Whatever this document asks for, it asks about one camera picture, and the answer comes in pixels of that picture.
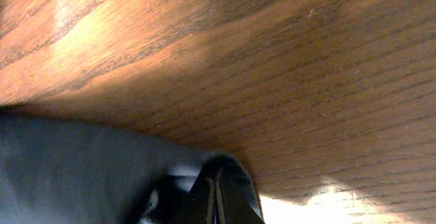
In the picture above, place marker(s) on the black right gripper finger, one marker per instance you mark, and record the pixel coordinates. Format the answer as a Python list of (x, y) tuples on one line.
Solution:
[(223, 193)]

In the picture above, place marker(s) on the navy blue shorts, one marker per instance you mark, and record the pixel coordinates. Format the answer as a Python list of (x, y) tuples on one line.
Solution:
[(72, 172)]

